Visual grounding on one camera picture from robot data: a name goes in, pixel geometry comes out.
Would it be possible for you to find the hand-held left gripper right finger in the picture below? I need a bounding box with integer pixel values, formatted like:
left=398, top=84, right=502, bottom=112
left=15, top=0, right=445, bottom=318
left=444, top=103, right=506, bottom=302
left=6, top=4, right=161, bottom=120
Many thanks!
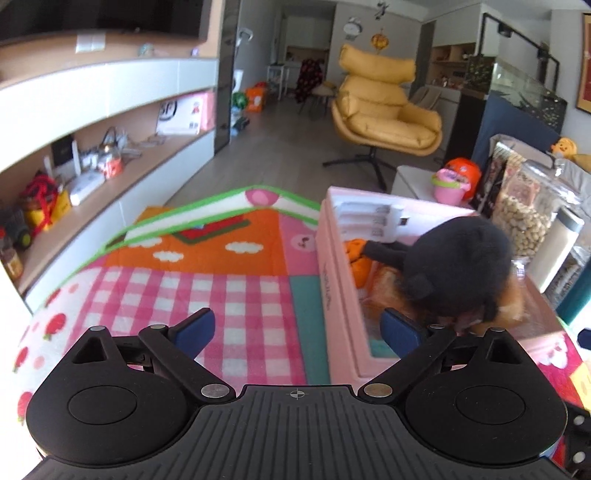
left=362, top=308, right=527, bottom=402

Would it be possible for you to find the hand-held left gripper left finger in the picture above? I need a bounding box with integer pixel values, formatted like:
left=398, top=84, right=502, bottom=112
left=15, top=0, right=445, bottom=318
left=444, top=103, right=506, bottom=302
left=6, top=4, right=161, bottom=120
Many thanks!
left=69, top=308, right=234, bottom=402

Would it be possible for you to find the labelled packaged bread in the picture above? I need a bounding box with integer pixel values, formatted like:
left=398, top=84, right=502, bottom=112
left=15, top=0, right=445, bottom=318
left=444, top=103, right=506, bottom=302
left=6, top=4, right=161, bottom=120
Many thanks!
left=365, top=268, right=407, bottom=319

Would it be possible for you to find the pink cardboard box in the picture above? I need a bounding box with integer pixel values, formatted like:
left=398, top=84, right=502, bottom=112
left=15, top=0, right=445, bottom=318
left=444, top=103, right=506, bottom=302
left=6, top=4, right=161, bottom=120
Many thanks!
left=316, top=186, right=571, bottom=386

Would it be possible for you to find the orange pumpkin toy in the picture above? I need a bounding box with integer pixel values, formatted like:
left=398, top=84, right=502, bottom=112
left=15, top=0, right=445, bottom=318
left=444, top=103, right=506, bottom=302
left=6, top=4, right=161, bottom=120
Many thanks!
left=344, top=237, right=375, bottom=289

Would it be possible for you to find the plain packaged bread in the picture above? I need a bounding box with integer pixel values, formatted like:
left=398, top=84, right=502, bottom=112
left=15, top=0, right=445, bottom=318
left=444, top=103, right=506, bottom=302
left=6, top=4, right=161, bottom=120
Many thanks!
left=478, top=277, right=526, bottom=334

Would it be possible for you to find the black plush cat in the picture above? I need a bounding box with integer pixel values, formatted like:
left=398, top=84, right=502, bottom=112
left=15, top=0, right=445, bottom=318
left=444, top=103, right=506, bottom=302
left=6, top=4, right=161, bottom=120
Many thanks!
left=360, top=217, right=513, bottom=326

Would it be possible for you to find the white adapter box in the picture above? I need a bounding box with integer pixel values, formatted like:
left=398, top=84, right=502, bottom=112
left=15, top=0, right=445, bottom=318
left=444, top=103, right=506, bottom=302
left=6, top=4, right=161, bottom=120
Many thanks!
left=335, top=200, right=411, bottom=243

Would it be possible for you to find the teal thermos bottle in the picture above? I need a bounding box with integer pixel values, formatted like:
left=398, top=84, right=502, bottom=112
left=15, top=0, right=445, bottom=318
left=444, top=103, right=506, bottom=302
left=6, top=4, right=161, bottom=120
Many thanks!
left=556, top=272, right=591, bottom=326

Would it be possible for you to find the colourful printed play mat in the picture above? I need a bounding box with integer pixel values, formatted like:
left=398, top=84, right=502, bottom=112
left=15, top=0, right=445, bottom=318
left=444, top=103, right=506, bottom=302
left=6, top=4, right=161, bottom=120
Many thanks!
left=16, top=185, right=591, bottom=476

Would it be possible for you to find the small sunflower seed jar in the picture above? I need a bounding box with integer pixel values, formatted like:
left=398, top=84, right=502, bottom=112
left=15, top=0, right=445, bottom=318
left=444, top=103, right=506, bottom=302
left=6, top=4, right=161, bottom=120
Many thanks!
left=545, top=249, right=583, bottom=301

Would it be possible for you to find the white thermos bottle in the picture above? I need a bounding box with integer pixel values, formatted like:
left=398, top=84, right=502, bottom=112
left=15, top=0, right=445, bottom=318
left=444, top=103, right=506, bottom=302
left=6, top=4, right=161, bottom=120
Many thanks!
left=531, top=207, right=585, bottom=294

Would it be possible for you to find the large glass nut jar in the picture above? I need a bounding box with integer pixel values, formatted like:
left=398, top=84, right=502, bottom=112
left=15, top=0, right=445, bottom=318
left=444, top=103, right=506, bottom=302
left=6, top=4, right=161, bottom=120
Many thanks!
left=492, top=159, right=585, bottom=259

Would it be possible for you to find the pink toy bucket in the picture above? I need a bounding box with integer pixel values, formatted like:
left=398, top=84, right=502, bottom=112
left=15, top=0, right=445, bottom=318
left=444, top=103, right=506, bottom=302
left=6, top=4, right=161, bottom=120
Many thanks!
left=431, top=168, right=467, bottom=205

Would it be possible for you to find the orange pumpkin bucket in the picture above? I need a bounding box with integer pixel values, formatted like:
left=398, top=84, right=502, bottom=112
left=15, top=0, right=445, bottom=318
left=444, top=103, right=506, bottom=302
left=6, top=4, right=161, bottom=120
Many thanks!
left=444, top=157, right=482, bottom=201

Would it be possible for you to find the flat white device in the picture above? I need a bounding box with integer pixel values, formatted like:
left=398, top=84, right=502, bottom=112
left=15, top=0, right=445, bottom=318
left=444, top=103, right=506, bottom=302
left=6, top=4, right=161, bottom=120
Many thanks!
left=69, top=173, right=106, bottom=206

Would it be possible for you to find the patterned snack bag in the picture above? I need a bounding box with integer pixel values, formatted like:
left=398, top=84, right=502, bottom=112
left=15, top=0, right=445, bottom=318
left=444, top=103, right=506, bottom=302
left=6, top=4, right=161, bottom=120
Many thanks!
left=478, top=141, right=525, bottom=215

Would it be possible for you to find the yellow duck plush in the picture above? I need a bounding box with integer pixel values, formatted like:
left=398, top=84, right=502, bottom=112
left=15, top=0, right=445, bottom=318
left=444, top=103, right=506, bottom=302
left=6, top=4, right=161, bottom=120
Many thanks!
left=549, top=137, right=578, bottom=160

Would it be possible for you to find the dark toy truck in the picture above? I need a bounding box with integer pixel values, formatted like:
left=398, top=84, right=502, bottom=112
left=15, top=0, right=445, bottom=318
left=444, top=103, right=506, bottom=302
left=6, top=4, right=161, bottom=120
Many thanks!
left=0, top=208, right=33, bottom=250

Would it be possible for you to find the white courier envelope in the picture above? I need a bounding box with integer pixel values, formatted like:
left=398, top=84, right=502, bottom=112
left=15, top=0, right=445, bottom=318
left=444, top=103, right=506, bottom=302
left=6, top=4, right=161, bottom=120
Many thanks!
left=156, top=99, right=204, bottom=136

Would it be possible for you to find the yellow leather armchair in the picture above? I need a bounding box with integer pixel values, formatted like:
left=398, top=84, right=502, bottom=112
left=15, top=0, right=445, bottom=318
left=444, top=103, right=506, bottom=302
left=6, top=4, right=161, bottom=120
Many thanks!
left=322, top=44, right=444, bottom=192

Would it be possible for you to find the black router box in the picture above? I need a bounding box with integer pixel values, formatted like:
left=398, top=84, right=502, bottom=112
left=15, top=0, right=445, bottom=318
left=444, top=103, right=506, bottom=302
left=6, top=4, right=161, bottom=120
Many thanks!
left=50, top=136, right=77, bottom=178

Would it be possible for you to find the pink paper bag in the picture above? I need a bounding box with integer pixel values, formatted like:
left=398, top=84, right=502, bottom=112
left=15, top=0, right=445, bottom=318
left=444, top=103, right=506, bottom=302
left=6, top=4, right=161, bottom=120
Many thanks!
left=189, top=90, right=217, bottom=132

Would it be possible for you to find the orange cardboard box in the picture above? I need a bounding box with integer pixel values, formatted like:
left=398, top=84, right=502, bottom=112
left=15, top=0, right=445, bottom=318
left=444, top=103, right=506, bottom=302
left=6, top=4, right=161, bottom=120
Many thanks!
left=246, top=85, right=269, bottom=113

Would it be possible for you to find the glass fish tank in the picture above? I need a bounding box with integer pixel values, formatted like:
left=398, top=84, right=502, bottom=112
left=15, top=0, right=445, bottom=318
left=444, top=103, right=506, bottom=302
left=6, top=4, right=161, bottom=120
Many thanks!
left=464, top=53, right=568, bottom=137

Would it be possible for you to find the chair with floral cover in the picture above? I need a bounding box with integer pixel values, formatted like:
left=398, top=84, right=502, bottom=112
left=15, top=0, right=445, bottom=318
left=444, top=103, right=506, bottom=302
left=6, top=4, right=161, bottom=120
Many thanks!
left=293, top=59, right=324, bottom=104

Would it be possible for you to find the white stick vacuum cleaner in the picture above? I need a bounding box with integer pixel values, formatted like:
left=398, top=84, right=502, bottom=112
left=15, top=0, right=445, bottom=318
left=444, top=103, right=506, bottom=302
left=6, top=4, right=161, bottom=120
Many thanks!
left=233, top=27, right=254, bottom=70

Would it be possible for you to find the black television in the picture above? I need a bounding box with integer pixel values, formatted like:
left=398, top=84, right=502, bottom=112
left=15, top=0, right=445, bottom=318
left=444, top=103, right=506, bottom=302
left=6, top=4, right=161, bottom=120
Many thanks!
left=0, top=0, right=204, bottom=40

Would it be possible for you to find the red framed wall picture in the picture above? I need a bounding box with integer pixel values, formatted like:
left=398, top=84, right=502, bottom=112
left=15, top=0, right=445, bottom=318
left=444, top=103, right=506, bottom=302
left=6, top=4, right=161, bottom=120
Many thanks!
left=575, top=11, right=591, bottom=112

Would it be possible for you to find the white wall switch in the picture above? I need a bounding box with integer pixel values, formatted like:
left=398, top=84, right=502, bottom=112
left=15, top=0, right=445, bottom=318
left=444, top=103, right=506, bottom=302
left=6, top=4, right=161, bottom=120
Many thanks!
left=76, top=34, right=106, bottom=53

